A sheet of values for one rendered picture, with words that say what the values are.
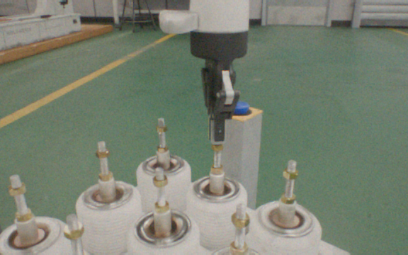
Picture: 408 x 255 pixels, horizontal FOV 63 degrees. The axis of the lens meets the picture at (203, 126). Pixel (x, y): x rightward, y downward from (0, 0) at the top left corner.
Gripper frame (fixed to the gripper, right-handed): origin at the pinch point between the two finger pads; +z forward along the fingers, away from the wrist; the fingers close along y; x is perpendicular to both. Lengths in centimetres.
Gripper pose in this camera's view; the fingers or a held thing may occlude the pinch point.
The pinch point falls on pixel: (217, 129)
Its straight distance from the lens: 48.9
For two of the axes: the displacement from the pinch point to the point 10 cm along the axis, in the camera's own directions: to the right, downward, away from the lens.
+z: 0.0, 9.2, 3.9
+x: -9.8, 0.8, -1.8
